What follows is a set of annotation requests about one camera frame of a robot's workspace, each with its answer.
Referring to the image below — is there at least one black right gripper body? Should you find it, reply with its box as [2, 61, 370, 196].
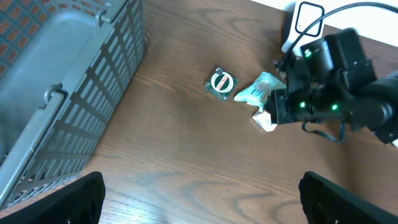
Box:
[264, 54, 314, 124]

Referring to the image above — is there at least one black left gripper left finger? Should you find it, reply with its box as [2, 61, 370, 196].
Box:
[1, 171, 106, 224]

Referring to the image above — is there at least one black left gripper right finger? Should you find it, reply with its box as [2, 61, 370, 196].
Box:
[298, 171, 397, 224]

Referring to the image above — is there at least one orange white tissue pack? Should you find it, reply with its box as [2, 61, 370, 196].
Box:
[252, 107, 277, 132]

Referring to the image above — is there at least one teal snack packet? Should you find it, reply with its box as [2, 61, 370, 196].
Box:
[234, 72, 286, 111]

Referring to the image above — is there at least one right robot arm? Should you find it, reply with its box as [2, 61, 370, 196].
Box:
[264, 29, 397, 144]

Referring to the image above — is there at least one white barcode scanner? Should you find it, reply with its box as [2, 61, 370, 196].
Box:
[281, 1, 325, 57]

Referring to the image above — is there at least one grey plastic mesh basket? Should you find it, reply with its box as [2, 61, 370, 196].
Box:
[1, 0, 144, 208]

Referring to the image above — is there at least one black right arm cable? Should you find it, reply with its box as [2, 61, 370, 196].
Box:
[273, 1, 398, 72]

